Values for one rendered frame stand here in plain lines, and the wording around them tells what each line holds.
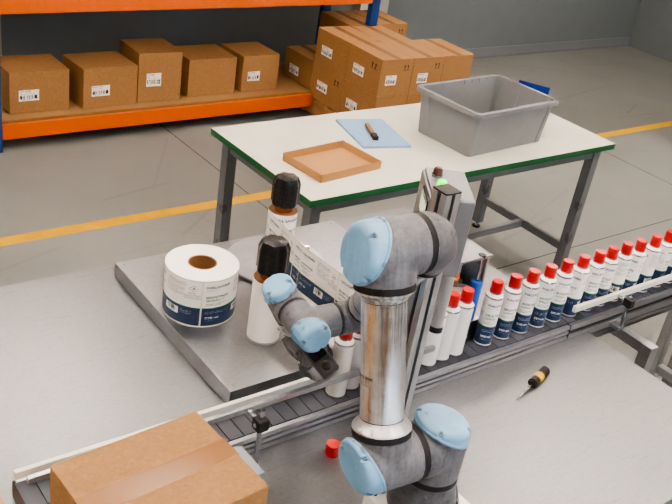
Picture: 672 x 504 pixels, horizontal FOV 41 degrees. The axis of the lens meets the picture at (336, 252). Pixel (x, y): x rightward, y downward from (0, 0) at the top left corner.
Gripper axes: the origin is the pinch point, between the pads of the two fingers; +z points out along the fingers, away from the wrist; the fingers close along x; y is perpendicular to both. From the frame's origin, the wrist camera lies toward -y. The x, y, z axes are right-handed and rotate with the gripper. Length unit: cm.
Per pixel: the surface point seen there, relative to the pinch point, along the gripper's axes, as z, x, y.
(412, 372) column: -1.4, -15.5, -15.8
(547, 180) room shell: 258, -262, 210
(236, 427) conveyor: -7.8, 24.5, -0.4
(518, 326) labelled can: 37, -59, -1
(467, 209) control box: -37, -41, -17
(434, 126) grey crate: 89, -140, 142
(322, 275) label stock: 2.1, -20.9, 30.2
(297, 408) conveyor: 0.6, 9.8, -1.0
